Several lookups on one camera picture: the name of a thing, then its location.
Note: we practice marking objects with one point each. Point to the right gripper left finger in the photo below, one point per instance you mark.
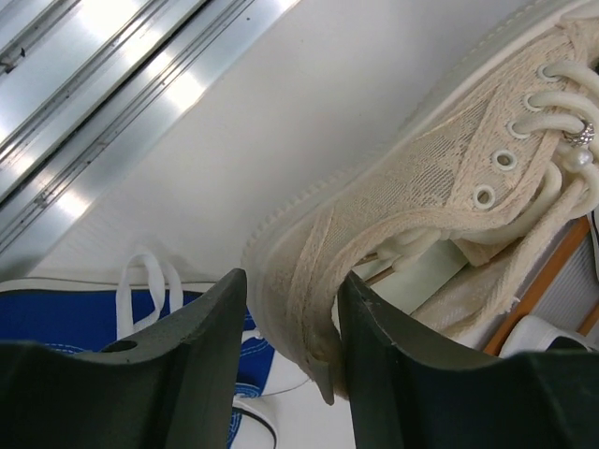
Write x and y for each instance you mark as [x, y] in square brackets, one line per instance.
[170, 385]

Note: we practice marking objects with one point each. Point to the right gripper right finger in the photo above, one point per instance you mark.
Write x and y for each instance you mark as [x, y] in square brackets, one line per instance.
[410, 387]

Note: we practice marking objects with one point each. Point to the black white sneaker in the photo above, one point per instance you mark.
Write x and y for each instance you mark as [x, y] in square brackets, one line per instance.
[547, 334]

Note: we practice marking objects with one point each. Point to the beige sneaker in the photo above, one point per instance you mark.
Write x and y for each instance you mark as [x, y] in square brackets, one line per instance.
[497, 158]

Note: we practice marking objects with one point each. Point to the wooden two-tier shoe rack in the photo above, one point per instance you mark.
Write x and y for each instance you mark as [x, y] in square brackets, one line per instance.
[569, 240]

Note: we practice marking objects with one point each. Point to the blue sneaker left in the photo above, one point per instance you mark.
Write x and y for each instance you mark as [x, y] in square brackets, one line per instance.
[73, 317]

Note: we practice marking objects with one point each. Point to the aluminium mounting rail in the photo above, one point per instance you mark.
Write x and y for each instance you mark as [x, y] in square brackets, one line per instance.
[88, 87]

